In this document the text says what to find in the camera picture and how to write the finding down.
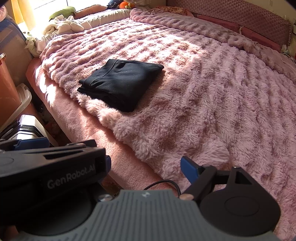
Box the white crumpled cloth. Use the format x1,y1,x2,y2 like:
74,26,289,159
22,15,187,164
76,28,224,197
25,15,88,57

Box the pink fluffy blanket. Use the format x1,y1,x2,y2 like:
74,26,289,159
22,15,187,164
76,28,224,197
40,9,295,240

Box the black cable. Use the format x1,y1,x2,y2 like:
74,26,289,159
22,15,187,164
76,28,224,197
143,179,182,197

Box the black pants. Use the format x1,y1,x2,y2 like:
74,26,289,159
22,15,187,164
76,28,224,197
77,59,164,113

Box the pink quilted headboard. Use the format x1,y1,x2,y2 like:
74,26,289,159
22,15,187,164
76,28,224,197
166,0,292,46

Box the pink bed sheet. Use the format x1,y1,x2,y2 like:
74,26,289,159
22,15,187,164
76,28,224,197
26,58,175,190

